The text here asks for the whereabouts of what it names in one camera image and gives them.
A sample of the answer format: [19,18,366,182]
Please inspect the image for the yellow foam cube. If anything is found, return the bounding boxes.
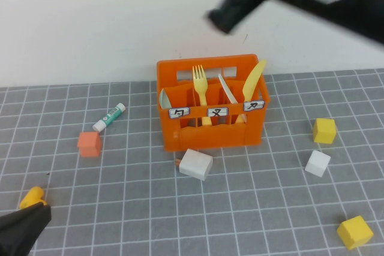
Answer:
[336,215,374,251]
[313,118,337,144]

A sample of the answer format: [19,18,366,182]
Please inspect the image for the yellow rubber duck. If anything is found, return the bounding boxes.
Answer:
[19,186,46,209]

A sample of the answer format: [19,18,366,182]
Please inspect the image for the white foam cube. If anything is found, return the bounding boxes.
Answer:
[305,149,332,177]

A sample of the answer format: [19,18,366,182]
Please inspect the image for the white power adapter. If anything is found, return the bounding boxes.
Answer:
[175,147,214,182]

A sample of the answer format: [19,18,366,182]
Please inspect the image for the grey white-grid tablecloth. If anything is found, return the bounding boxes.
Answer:
[0,68,384,256]

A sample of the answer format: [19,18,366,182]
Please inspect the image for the orange plastic cutlery crate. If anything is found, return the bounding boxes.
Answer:
[156,53,271,152]

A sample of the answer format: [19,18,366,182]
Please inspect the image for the green white glue stick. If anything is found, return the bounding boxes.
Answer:
[92,102,127,132]

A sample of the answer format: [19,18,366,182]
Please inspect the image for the pale green plastic spoon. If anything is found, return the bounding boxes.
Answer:
[158,88,172,109]

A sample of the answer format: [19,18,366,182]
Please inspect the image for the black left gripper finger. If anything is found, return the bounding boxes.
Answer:
[0,216,52,256]
[0,203,52,236]

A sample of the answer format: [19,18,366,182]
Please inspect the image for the white plastic knife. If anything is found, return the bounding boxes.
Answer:
[218,73,248,122]

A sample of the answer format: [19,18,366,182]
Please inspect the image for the yellow plastic fork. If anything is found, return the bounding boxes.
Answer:
[191,64,213,127]

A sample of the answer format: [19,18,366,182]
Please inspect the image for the orange foam cube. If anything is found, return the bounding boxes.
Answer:
[76,131,103,158]

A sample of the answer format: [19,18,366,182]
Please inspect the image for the yellow plastic knife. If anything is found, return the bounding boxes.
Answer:
[235,59,267,124]

